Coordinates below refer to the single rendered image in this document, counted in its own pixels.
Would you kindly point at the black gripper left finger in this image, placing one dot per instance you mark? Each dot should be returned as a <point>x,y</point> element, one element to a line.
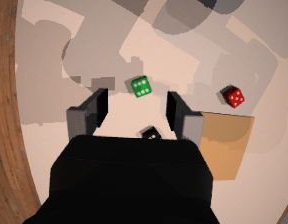
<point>85,119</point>

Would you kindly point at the green die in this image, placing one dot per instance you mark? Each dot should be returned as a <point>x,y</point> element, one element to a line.
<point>141,86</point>

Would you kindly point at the black die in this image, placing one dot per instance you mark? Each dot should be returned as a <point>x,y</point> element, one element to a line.
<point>151,133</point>

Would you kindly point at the red die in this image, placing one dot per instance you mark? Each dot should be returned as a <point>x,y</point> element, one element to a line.
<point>233,96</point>

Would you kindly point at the orange flat mat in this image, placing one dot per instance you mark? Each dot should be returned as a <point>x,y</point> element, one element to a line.
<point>223,143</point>

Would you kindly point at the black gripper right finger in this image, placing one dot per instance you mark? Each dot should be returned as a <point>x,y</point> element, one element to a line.
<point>186,124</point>

